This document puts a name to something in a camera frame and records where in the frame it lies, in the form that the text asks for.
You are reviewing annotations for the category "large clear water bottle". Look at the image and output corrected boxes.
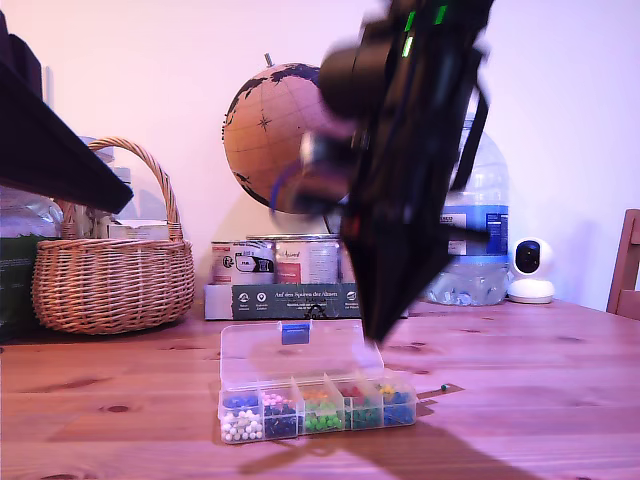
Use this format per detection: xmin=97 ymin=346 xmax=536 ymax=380
xmin=424 ymin=113 xmax=511 ymax=307

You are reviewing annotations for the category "light green pins heap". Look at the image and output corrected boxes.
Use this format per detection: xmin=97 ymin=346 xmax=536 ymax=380
xmin=304 ymin=400 xmax=346 ymax=433

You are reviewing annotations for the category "tin can red label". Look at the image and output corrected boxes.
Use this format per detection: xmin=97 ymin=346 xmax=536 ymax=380
xmin=274 ymin=238 xmax=342 ymax=285

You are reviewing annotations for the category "cork globe on stand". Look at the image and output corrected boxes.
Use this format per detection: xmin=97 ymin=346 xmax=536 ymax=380
xmin=221 ymin=52 xmax=351 ymax=242

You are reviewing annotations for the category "white pins heap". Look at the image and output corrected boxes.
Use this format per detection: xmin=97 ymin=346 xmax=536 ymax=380
xmin=220 ymin=410 xmax=265 ymax=442

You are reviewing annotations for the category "small white bottle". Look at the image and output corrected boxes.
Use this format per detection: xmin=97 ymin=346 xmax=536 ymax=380
xmin=112 ymin=167 xmax=140 ymax=221

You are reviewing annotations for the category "dark green bag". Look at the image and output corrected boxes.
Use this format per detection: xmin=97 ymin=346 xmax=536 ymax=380
xmin=0 ymin=236 xmax=41 ymax=342

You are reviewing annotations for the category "cardboard can tray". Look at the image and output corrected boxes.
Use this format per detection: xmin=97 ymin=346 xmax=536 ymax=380
xmin=204 ymin=282 xmax=411 ymax=321

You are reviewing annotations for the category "wooden chair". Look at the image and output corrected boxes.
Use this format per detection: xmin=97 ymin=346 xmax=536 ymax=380
xmin=606 ymin=208 xmax=640 ymax=317

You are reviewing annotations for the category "tin can black print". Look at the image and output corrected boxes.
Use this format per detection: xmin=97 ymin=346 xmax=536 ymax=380
xmin=210 ymin=239 xmax=277 ymax=287

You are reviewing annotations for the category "clear plastic pin box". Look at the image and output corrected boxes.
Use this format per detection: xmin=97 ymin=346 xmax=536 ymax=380
xmin=218 ymin=319 xmax=419 ymax=445

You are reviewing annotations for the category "dark green pins heap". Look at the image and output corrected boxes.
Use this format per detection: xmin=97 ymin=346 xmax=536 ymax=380
xmin=351 ymin=406 xmax=385 ymax=430

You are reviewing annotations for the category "wicker basket with handle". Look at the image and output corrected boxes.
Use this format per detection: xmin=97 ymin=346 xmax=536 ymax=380
xmin=31 ymin=137 xmax=196 ymax=336

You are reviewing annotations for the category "black pins heap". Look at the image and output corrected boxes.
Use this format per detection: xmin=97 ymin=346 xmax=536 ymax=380
xmin=264 ymin=405 xmax=300 ymax=438

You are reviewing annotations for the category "thick black cable bundle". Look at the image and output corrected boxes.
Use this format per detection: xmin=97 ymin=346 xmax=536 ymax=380
xmin=449 ymin=89 xmax=494 ymax=191

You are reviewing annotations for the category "red pins heap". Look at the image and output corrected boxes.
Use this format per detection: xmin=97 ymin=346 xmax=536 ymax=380
xmin=339 ymin=384 xmax=371 ymax=407

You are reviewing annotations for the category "glass jar with lid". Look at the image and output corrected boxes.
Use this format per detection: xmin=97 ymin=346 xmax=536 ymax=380
xmin=77 ymin=136 xmax=117 ymax=166

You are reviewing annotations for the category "blue box lid clasp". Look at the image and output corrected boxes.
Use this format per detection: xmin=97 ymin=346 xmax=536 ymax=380
xmin=280 ymin=322 xmax=314 ymax=346

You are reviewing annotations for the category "clear plastic bag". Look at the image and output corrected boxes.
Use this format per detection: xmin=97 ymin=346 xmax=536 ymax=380
xmin=0 ymin=185 xmax=66 ymax=240

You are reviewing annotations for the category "tin can flag mark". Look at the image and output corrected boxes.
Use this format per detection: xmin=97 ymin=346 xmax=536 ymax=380
xmin=339 ymin=241 xmax=357 ymax=284

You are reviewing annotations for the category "white cardboard box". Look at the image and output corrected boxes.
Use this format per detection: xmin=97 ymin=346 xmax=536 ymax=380
xmin=108 ymin=218 xmax=172 ymax=242

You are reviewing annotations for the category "small white round camera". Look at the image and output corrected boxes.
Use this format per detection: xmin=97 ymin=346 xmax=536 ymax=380
xmin=507 ymin=236 xmax=558 ymax=305

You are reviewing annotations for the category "blue camera cable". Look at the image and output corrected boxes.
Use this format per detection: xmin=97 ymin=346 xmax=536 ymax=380
xmin=269 ymin=162 xmax=304 ymax=216

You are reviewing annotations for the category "bright blue pins heap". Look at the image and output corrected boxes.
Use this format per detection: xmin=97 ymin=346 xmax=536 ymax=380
xmin=383 ymin=392 xmax=417 ymax=427

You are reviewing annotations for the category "dark blue pins heap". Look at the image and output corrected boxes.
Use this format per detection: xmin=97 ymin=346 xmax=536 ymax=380
xmin=223 ymin=393 xmax=261 ymax=410

